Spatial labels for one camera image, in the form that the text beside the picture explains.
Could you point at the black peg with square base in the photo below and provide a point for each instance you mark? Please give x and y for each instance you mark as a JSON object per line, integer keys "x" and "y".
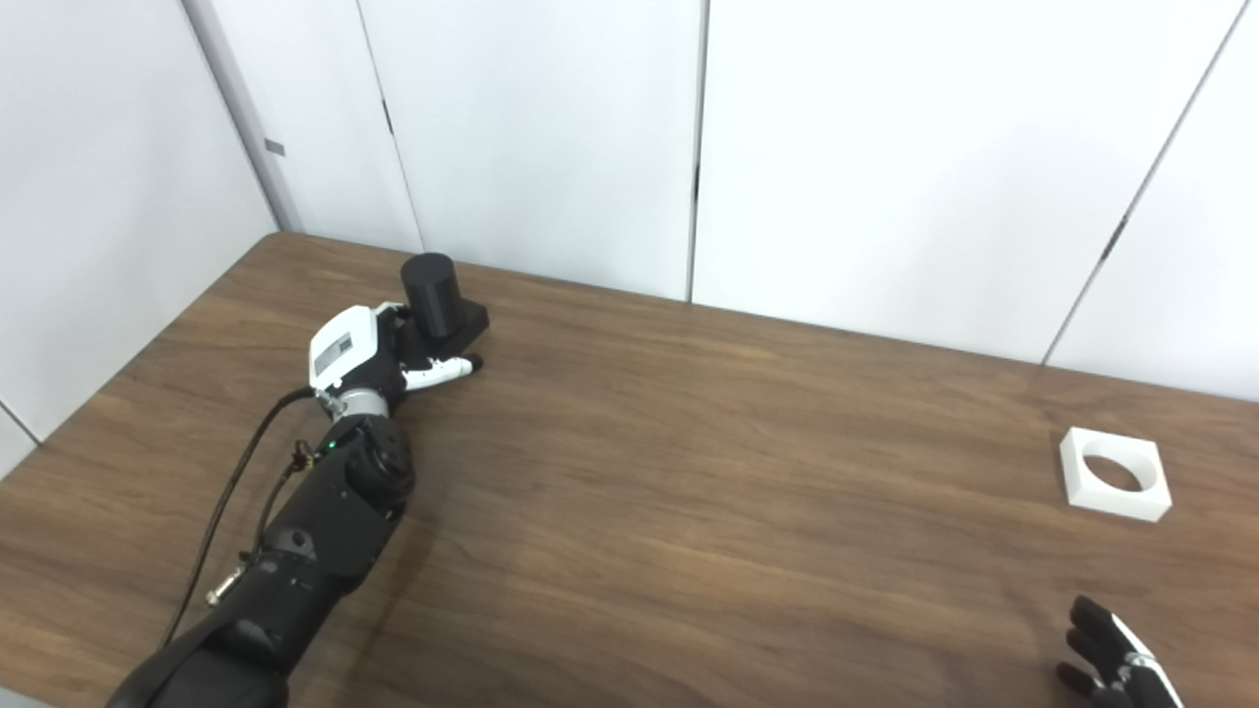
{"x": 435, "y": 295}

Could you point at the white and black right hand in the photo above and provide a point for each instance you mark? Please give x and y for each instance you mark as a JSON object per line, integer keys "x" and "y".
{"x": 1107, "y": 654}

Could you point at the white square piece with hole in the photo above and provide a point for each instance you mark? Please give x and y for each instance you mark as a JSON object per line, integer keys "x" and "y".
{"x": 1082, "y": 487}

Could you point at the white and black left hand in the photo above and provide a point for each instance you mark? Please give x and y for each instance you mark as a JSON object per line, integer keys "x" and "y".
{"x": 344, "y": 344}

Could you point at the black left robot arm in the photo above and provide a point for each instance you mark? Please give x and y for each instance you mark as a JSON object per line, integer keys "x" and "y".
{"x": 315, "y": 551}

